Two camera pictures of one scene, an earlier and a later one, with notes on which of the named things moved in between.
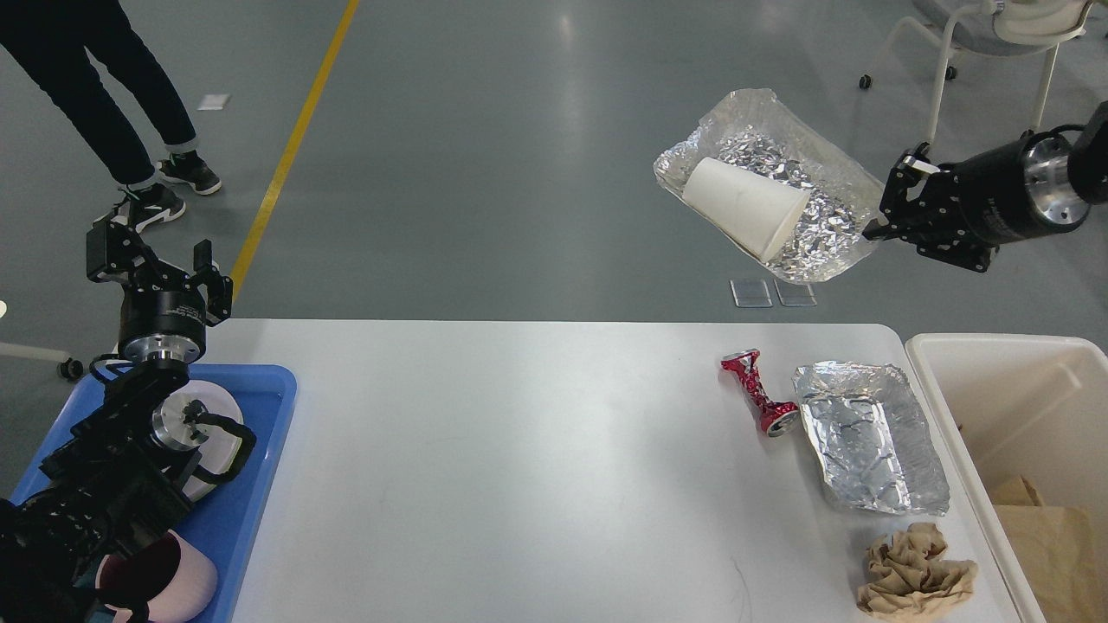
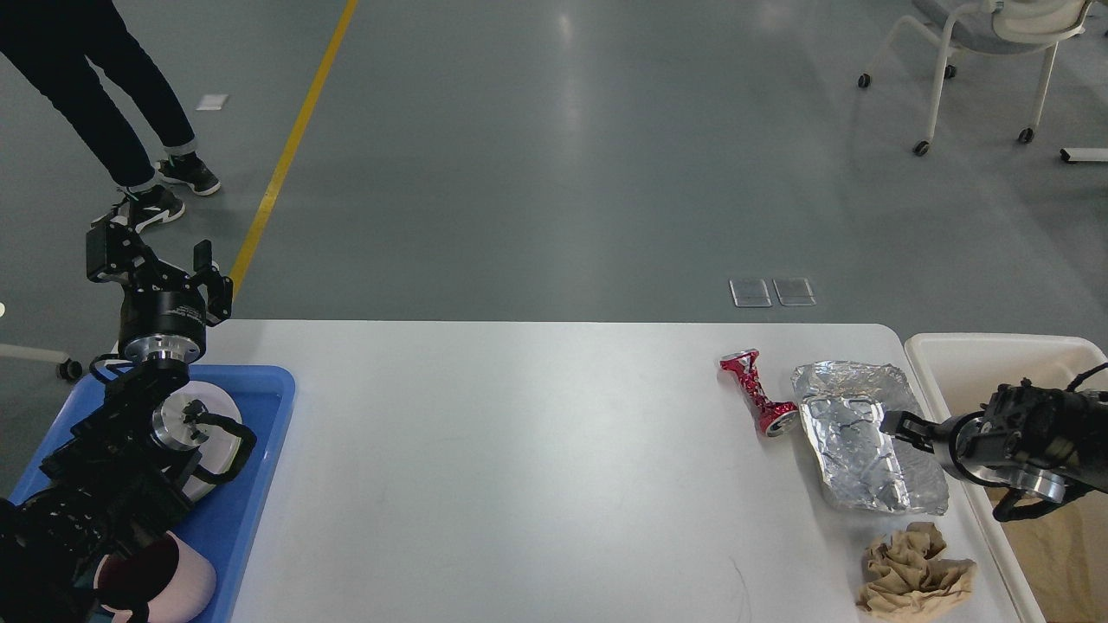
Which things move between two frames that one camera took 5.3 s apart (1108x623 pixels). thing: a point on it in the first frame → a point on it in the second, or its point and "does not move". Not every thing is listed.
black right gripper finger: [917, 192] → [909, 428]
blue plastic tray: [226, 524] does not move
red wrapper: [776, 417] does not move
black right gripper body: [1033, 185] → [955, 453]
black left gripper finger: [215, 287] does not move
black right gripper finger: [936, 241] → [918, 441]
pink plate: [222, 442] does not move
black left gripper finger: [118, 253] does not move
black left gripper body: [162, 326] does not move
